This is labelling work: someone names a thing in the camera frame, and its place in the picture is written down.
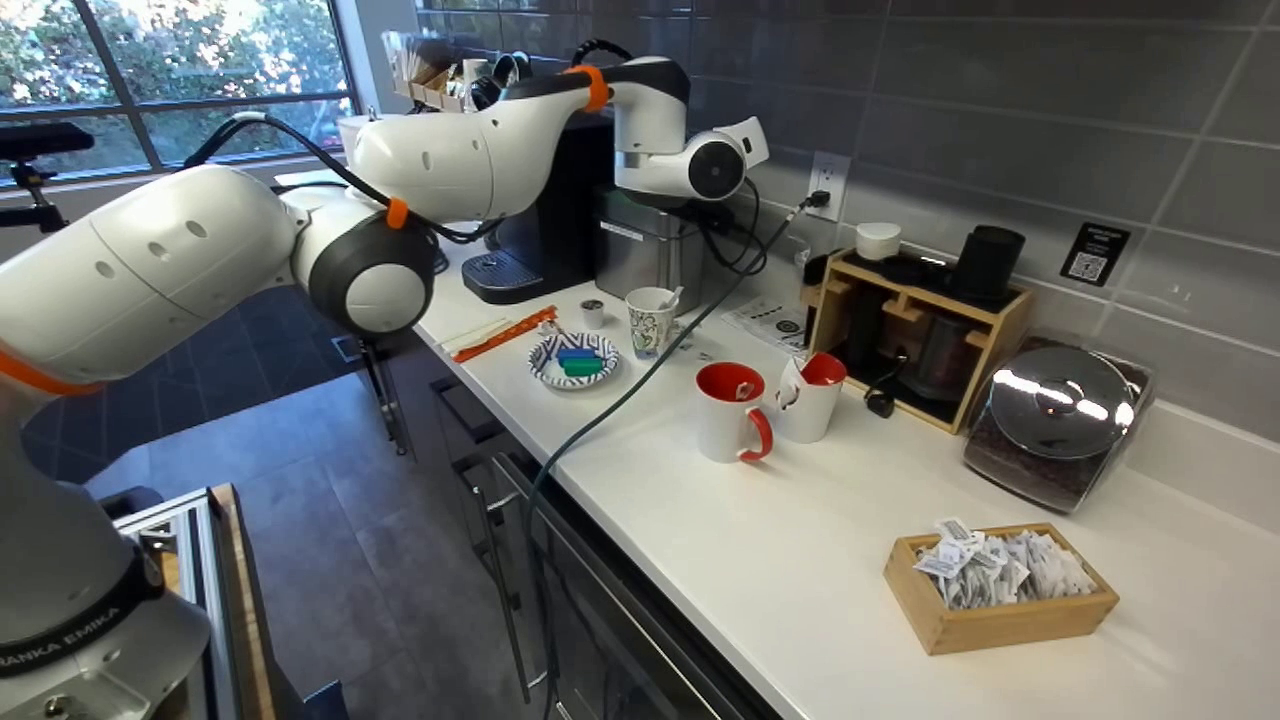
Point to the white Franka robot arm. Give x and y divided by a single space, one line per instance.
175 254

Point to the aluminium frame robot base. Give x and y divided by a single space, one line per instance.
203 600

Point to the printed paper cup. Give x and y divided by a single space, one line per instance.
651 321

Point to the blue green wrapper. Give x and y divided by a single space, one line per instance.
577 360

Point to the blue patterned plate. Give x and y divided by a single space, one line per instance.
572 360

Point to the small white cup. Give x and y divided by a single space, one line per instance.
593 311

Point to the black Keurig coffee machine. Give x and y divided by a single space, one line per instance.
552 232

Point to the white mug red inside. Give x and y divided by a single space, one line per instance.
809 396

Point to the white cup on organizer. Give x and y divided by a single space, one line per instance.
878 242

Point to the wooden countertop organizer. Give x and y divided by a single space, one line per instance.
923 346

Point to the black cylindrical container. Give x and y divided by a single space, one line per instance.
990 267

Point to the wooden box of sachets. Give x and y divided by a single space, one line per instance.
1003 591

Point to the white wall outlet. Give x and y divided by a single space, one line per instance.
826 182

